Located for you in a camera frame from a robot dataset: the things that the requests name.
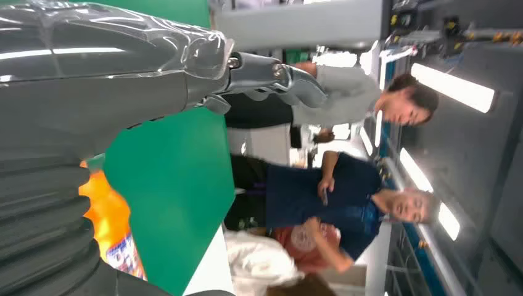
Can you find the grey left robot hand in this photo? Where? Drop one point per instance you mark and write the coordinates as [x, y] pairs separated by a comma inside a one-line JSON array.
[[102, 81]]

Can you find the orange detergent bottle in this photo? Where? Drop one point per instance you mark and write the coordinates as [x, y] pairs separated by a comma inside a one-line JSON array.
[[102, 212]]

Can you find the person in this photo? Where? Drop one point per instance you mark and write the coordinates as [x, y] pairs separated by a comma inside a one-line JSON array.
[[347, 96], [310, 204], [257, 261]]

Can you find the white ceiling light panel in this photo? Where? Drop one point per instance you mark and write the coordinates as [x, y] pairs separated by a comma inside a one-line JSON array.
[[416, 171], [453, 88], [448, 221]]

